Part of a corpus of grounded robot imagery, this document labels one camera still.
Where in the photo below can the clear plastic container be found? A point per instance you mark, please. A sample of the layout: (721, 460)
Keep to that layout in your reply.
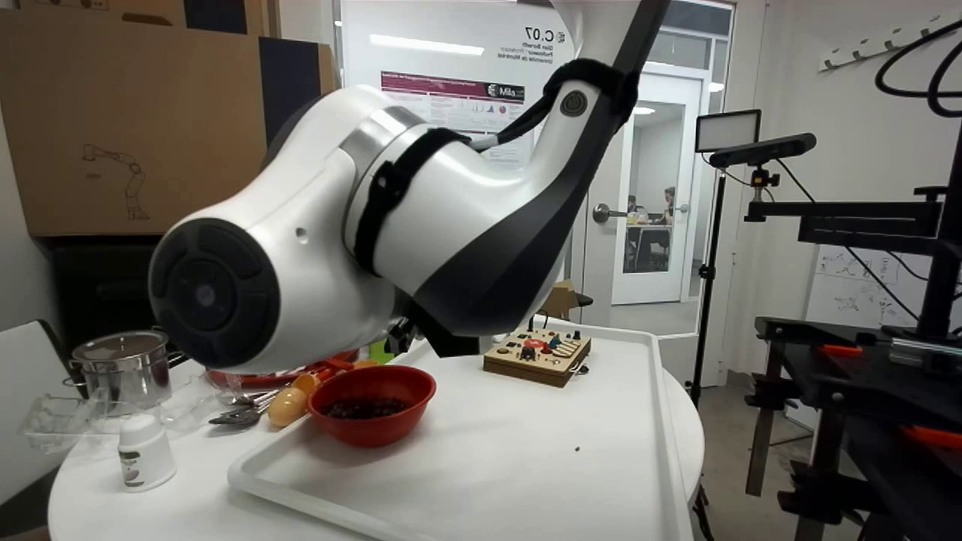
(61, 420)

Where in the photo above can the black light stand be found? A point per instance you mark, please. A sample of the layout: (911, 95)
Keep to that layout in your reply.
(708, 280)

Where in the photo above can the LED light panel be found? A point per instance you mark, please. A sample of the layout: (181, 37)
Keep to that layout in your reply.
(729, 130)

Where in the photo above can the wooden switch busy board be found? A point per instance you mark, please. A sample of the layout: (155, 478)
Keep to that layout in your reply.
(536, 354)

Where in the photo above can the small white bottle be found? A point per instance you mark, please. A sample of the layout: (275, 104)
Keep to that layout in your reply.
(145, 453)

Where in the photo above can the white chair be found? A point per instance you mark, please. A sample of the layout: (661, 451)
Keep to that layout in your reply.
(24, 401)

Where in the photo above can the white plastic tray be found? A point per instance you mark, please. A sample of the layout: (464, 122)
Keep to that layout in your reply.
(500, 469)

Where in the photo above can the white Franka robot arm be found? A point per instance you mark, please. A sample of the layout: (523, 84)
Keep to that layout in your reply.
(348, 221)

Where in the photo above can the white door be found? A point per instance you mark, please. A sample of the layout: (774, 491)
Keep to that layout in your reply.
(655, 180)

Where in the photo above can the purple white poster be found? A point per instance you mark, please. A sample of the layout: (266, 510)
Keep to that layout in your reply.
(441, 84)

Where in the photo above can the red bowl with beans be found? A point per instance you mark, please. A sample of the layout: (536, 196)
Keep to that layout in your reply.
(371, 405)

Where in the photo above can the green plastic bottle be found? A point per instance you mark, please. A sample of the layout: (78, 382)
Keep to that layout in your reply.
(383, 353)

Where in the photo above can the small cardboard box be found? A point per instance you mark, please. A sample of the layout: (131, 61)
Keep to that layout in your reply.
(564, 297)

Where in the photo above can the black stereo camera bar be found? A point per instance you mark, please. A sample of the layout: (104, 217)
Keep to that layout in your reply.
(760, 150)

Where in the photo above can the white display panel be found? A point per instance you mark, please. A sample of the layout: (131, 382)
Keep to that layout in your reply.
(441, 31)

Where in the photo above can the metal utensils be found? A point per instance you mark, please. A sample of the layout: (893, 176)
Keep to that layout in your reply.
(241, 409)

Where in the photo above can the black mounting bar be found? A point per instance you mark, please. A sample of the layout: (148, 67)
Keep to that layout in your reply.
(860, 221)

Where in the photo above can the clear glass pitcher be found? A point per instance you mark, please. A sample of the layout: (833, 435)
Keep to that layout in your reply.
(125, 371)

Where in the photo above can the black cabinet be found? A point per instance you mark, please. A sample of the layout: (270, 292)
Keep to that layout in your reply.
(101, 290)

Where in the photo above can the large cardboard sheet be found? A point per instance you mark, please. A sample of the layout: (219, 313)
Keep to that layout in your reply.
(131, 122)

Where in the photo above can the whiteboard with drawings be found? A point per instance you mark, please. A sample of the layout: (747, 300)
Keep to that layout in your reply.
(860, 290)

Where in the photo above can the orange toy carrot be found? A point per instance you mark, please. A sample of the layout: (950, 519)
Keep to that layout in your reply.
(288, 401)

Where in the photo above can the white wall hook rail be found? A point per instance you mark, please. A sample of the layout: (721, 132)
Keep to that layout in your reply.
(888, 40)

